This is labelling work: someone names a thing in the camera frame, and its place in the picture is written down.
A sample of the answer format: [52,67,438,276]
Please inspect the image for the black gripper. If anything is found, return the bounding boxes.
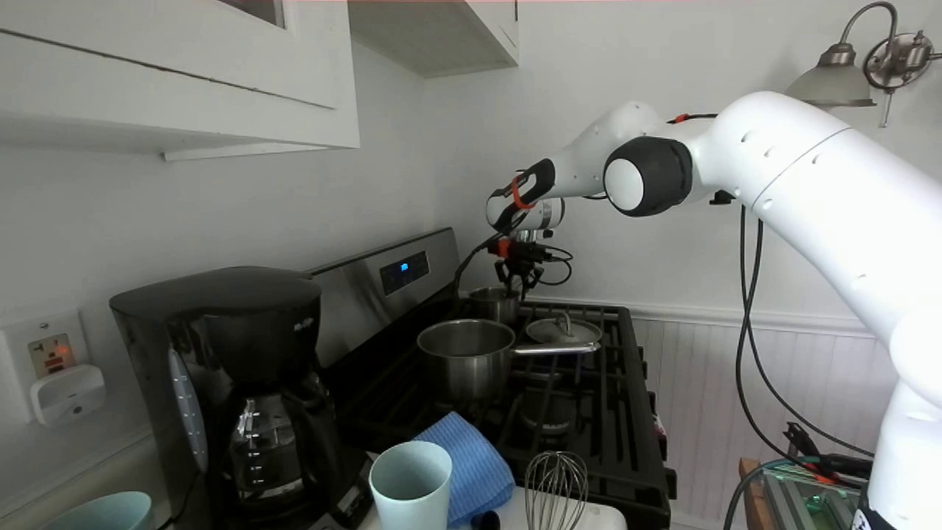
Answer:
[488,236,573,295]

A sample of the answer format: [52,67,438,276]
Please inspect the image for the small silver saucepan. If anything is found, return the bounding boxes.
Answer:
[471,289,519,325]

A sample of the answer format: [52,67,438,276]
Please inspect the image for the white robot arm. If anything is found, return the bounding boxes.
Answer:
[486,92,942,530]

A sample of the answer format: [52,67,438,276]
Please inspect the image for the silver pot lid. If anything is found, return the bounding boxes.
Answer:
[524,313,604,345]

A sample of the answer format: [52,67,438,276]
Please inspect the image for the large silver saucepan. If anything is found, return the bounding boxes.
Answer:
[414,314,604,407]

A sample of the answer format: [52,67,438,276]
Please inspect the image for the black stainless gas stove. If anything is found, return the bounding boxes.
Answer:
[314,230,678,530]

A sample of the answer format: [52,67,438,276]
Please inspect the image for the metal whisk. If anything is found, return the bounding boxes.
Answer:
[524,451,588,530]

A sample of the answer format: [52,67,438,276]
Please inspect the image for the blue cloth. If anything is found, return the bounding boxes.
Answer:
[417,413,514,526]

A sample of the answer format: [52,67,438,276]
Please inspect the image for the white cabinet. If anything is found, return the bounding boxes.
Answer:
[0,0,360,160]
[349,0,521,77]

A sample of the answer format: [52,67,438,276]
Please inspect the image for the light green cup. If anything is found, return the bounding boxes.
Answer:
[368,441,454,530]

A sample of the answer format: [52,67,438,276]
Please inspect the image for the black coffee maker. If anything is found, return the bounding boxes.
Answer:
[111,266,370,530]

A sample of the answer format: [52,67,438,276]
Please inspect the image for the white upper cabinet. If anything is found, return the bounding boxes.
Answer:
[0,0,360,160]

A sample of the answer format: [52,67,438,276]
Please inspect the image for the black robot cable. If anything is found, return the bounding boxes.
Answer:
[720,201,878,530]

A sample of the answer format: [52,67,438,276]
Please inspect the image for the wall lamp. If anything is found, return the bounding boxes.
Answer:
[785,0,942,130]

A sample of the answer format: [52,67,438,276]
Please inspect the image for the white wall outlet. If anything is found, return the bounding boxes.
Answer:
[0,310,106,426]

